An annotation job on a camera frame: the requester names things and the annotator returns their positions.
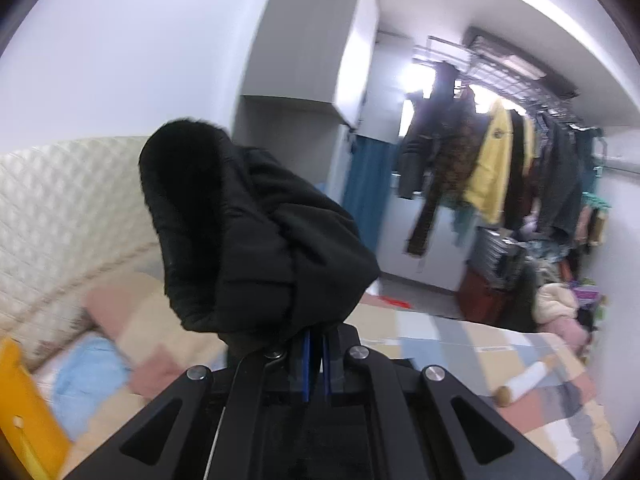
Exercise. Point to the white wall cabinet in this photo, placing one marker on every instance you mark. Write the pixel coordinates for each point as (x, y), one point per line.
(310, 35)

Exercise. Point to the light blue cloth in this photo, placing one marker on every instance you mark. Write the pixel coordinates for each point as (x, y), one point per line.
(87, 380)

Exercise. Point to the yellow board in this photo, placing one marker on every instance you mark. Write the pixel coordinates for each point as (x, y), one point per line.
(25, 410)

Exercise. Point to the hanging brown patterned garment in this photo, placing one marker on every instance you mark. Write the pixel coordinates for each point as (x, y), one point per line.
(450, 170)

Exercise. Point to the black jacket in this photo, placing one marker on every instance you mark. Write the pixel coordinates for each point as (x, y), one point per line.
(250, 240)

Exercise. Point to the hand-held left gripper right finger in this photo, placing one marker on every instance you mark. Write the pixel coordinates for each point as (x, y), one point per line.
(326, 367)

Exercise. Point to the red flat item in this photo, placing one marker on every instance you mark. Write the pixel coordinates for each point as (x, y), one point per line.
(396, 302)

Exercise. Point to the reddish brown cabinet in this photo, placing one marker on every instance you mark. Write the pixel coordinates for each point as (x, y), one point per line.
(482, 297)

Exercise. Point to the cream quilted headboard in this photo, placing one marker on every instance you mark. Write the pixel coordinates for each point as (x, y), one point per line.
(60, 200)

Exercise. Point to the pink pillow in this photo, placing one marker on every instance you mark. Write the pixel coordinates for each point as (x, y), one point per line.
(117, 305)

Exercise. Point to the hanging black coat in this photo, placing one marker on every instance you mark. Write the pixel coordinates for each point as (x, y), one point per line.
(422, 145)

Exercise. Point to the grey drawer unit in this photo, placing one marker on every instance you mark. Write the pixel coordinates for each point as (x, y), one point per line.
(497, 257)

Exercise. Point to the patchwork blanket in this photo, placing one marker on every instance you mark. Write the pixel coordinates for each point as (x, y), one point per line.
(450, 342)

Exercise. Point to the pile of clothes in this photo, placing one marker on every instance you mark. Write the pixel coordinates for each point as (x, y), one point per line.
(557, 300)

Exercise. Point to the hanging yellow jacket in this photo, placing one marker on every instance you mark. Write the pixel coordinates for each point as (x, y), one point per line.
(492, 170)

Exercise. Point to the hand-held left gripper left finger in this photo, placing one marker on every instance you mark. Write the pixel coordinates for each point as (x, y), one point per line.
(306, 367)

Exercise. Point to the blue curtain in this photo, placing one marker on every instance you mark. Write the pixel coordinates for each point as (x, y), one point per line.
(367, 195)

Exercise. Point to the hanging dark grey garment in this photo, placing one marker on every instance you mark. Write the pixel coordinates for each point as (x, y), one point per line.
(557, 180)

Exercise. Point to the metal ceiling drying rack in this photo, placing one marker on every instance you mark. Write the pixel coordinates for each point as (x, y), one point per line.
(510, 67)

